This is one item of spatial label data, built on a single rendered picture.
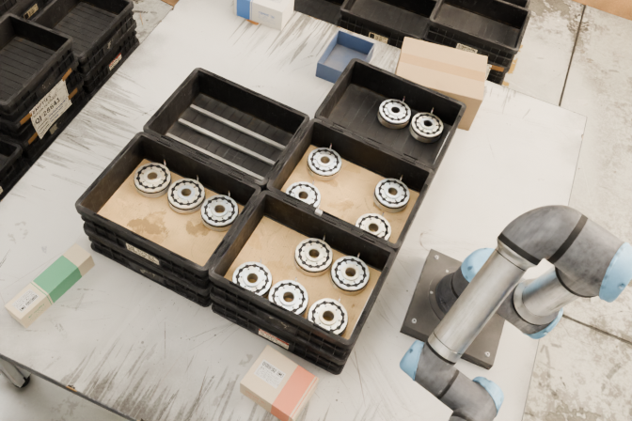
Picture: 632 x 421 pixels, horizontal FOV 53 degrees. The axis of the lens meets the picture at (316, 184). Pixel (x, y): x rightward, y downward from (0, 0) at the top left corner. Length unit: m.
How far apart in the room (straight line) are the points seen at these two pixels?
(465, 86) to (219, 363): 1.19
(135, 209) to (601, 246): 1.19
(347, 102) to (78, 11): 1.48
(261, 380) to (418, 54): 1.23
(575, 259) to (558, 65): 2.61
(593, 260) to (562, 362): 1.52
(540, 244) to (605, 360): 1.62
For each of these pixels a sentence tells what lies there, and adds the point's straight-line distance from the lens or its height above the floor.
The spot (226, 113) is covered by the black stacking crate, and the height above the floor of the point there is 0.83.
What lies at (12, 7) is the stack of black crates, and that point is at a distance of 3.04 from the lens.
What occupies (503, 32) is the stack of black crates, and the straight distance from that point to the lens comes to 3.11.
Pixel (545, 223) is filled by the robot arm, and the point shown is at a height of 1.36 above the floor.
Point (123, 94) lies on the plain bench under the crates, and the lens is 2.30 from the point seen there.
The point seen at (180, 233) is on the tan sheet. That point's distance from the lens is 1.79.
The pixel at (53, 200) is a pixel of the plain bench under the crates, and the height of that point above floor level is 0.70.
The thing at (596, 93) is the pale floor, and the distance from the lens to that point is 3.80.
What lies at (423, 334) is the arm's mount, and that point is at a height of 0.75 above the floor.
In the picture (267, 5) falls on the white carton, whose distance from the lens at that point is 2.49.
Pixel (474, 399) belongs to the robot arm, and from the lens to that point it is 1.42.
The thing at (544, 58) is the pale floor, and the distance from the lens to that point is 3.85.
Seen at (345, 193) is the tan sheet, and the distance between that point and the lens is 1.89.
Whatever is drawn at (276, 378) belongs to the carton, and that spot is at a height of 0.77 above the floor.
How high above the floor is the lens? 2.37
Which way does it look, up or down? 54 degrees down
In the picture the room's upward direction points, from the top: 10 degrees clockwise
